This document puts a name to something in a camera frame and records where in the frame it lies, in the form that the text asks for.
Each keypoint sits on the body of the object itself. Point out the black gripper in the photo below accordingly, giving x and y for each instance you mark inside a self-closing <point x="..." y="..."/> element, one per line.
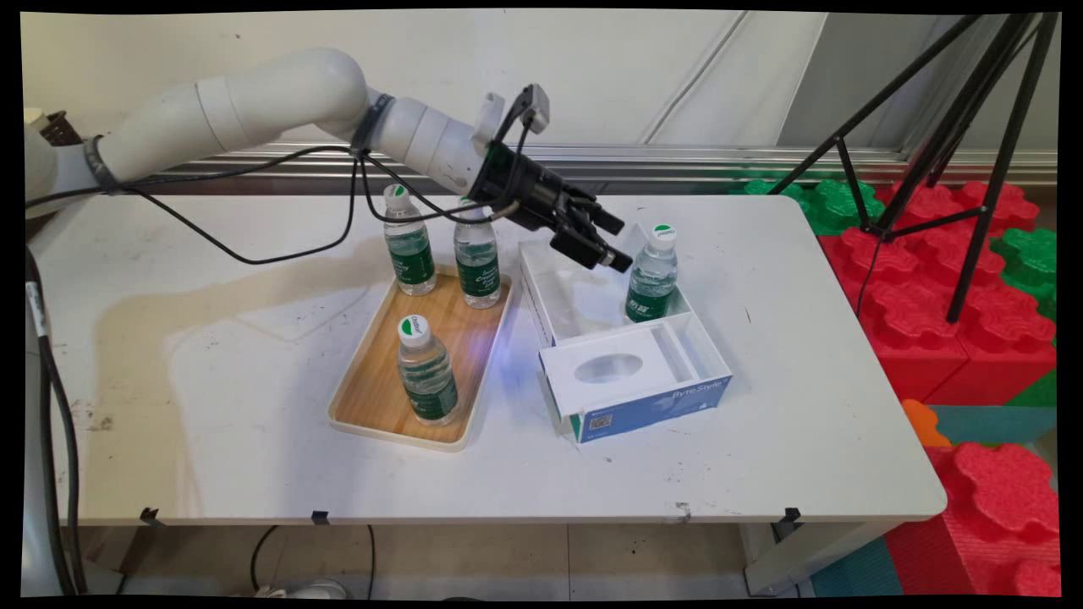
<point x="525" y="190"/>

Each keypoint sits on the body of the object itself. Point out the green label water bottle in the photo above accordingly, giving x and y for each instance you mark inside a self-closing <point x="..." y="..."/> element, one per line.
<point x="650" y="296"/>
<point x="415" y="271"/>
<point x="430" y="389"/>
<point x="478" y="271"/>

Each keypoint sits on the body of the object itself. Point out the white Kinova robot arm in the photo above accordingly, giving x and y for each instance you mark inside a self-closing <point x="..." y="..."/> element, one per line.
<point x="279" y="89"/>

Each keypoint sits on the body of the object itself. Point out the white open cardboard box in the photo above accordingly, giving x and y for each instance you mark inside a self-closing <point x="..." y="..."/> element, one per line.
<point x="584" y="304"/>

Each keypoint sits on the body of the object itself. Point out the blue box with white insert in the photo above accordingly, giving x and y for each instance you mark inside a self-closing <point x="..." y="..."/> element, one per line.
<point x="651" y="406"/>

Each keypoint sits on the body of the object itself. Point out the green foam puzzle block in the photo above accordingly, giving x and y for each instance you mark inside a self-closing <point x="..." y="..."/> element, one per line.
<point x="1039" y="393"/>
<point x="833" y="207"/>
<point x="1028" y="262"/>

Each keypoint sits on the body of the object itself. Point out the wooden tray with cream rim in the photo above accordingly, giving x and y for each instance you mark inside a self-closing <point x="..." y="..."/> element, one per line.
<point x="381" y="397"/>

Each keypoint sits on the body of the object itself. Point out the red foam puzzle block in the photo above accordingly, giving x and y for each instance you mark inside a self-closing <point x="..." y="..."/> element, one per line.
<point x="931" y="207"/>
<point x="998" y="507"/>
<point x="914" y="330"/>

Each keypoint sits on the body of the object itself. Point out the black table edge clip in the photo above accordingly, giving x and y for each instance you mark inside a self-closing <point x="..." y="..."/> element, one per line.
<point x="789" y="520"/>
<point x="151" y="516"/>
<point x="320" y="518"/>

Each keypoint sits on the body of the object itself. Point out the orange foam puzzle block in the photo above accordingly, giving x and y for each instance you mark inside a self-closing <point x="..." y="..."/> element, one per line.
<point x="922" y="423"/>

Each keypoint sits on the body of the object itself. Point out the white table leg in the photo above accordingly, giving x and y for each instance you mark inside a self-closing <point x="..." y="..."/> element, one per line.
<point x="787" y="562"/>

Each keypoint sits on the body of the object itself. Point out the black tripod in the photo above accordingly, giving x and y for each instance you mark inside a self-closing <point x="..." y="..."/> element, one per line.
<point x="1007" y="127"/>

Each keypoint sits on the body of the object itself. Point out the teal foam mat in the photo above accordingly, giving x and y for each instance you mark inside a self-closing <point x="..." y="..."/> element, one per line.
<point x="990" y="423"/>
<point x="854" y="571"/>

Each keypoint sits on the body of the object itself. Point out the white object under table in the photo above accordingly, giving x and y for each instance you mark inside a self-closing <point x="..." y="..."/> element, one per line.
<point x="313" y="589"/>

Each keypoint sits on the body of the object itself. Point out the dark brown furniture piece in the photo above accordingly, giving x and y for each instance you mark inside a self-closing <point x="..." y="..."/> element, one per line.
<point x="61" y="128"/>

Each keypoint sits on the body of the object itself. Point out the aluminium wall rail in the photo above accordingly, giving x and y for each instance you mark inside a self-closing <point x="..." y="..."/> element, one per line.
<point x="677" y="156"/>

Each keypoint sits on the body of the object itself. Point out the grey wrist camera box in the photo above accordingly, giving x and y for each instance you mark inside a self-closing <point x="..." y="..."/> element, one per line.
<point x="535" y="106"/>

